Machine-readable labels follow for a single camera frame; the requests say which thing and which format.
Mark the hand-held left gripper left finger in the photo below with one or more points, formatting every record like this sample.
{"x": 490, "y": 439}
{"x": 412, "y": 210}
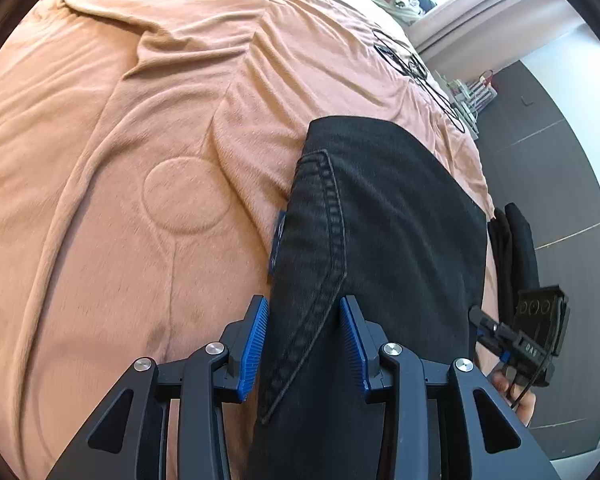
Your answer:
{"x": 252, "y": 350}

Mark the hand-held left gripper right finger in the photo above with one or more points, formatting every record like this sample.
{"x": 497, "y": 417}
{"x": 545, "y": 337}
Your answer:
{"x": 355, "y": 350}

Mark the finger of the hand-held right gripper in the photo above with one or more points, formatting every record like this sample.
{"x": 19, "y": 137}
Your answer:
{"x": 490, "y": 325}
{"x": 500, "y": 352}

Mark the black pants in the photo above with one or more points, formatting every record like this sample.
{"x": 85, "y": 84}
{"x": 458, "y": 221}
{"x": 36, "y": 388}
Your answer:
{"x": 390, "y": 220}

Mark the person's right hand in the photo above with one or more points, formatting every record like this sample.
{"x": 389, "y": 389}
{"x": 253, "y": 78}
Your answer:
{"x": 522, "y": 402}

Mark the stack of folded black clothes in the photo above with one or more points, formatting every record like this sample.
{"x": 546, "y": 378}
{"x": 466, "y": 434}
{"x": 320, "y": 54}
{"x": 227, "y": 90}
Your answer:
{"x": 520, "y": 250}

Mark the cream nightstand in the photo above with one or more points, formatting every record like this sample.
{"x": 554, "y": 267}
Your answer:
{"x": 467, "y": 110}

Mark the white striped bag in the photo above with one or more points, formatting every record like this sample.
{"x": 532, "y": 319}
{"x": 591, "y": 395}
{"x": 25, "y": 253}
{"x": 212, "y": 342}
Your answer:
{"x": 482, "y": 91}

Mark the bed with orange sheet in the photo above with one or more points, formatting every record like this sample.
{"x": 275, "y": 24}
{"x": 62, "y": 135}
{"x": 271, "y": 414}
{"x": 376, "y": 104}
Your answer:
{"x": 105, "y": 110}

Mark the pink curtain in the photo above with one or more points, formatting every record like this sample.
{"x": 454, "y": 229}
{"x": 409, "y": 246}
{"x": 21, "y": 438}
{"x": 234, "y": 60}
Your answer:
{"x": 480, "y": 20}

